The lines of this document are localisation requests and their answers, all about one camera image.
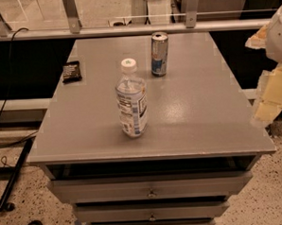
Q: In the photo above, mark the silver blue energy drink can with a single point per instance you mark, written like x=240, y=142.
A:
x=159, y=50

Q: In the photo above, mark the top grey drawer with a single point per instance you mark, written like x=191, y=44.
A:
x=154, y=187

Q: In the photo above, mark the black metal floor pole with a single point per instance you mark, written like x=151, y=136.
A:
x=5, y=205

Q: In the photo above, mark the grey metal railing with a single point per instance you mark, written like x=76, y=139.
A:
x=71, y=19

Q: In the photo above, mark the clear plastic water bottle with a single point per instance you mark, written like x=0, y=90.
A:
x=131, y=97

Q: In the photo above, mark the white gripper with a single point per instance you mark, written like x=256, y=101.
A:
x=279, y=36

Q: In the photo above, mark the grey drawer cabinet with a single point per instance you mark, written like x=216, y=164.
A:
x=199, y=118

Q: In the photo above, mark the middle grey drawer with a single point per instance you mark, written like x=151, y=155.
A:
x=151, y=211

